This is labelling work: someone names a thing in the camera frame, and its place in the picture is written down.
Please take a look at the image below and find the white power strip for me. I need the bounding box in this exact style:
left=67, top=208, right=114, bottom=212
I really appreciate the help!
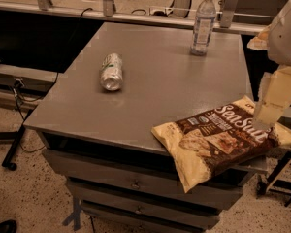
left=149, top=6, right=173, bottom=17

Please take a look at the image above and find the black shoe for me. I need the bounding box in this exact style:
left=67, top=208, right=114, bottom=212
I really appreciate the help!
left=0, top=220, right=17, bottom=233

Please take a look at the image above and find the black yellow stand base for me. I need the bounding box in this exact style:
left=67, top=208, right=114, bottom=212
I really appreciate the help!
left=256, top=150, right=291, bottom=207

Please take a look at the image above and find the cabinet drawer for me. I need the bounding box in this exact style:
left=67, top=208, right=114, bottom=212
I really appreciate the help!
left=81, top=202, right=204, bottom=233
left=43, top=150, right=243, bottom=210
left=66, top=180, right=221, bottom=230

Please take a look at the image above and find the black cable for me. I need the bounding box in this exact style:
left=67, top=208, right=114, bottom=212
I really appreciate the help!
left=10, top=7, right=94, bottom=153

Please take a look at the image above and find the middle cabinet drawer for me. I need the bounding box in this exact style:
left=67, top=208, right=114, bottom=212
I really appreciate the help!
left=66, top=180, right=221, bottom=230

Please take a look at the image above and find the silver green 7up can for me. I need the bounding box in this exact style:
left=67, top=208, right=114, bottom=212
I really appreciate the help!
left=100, top=53, right=123, bottom=91

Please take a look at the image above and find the black wheeled stand leg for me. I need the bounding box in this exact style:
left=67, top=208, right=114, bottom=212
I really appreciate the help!
left=0, top=109, right=33, bottom=171

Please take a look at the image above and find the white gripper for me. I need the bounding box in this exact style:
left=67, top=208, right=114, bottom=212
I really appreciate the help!
left=247, top=0, right=291, bottom=130

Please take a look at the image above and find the blue tape mark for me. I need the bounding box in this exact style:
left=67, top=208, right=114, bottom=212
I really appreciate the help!
left=62, top=197, right=81, bottom=231

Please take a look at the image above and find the grey metal drawer cabinet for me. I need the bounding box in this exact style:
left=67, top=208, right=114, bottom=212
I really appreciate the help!
left=23, top=21, right=269, bottom=233

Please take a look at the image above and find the sea salt chip bag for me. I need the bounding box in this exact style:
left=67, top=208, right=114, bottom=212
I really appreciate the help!
left=151, top=96, right=291, bottom=191

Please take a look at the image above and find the bottom cabinet drawer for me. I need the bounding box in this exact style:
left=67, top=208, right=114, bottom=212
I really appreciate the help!
left=81, top=202, right=204, bottom=233

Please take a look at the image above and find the top cabinet drawer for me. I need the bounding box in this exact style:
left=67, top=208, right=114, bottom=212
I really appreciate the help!
left=43, top=150, right=243, bottom=210

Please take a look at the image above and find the clear plastic water bottle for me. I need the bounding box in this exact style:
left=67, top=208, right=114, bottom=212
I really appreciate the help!
left=190, top=0, right=216, bottom=55

